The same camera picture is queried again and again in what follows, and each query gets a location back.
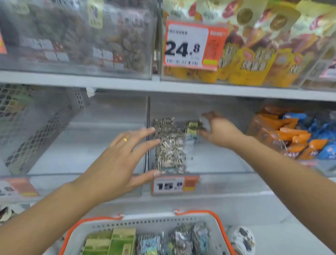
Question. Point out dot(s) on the person's left hand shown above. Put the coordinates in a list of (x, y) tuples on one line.
[(113, 170)]

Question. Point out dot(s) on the person's right hand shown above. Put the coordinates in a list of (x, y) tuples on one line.
[(223, 134)]

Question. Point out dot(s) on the sunflower seed packets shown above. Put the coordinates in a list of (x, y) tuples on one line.
[(170, 152)]

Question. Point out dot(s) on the white orange shopping basket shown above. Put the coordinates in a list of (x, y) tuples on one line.
[(147, 220)]

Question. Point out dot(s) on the white store shelf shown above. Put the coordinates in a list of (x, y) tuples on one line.
[(183, 88)]

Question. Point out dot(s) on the green snack packet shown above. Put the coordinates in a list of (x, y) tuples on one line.
[(97, 244), (122, 240)]

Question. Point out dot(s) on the pile of seed packets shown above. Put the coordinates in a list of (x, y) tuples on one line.
[(168, 241)]

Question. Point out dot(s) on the person's left forearm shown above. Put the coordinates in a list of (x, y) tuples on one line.
[(44, 223)]

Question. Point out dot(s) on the person's right forearm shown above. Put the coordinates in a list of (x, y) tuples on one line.
[(288, 184)]

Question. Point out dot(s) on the person's right shoe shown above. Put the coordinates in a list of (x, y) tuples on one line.
[(241, 240)]

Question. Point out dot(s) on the bin of yellow snacks 2.5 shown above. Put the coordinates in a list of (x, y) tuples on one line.
[(320, 50)]

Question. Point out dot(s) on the empty clear plastic bin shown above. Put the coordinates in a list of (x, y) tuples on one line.
[(92, 147)]

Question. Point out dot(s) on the orange white price tag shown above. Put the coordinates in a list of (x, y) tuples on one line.
[(2, 44), (329, 71), (18, 187), (173, 186), (186, 44)]

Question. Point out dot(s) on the white paper scrap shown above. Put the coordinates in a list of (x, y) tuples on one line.
[(91, 92)]

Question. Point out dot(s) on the stack of yellow snack bags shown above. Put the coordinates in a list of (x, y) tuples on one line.
[(262, 52)]

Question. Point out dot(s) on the clear bin of nut bags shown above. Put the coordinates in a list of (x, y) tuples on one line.
[(78, 34)]

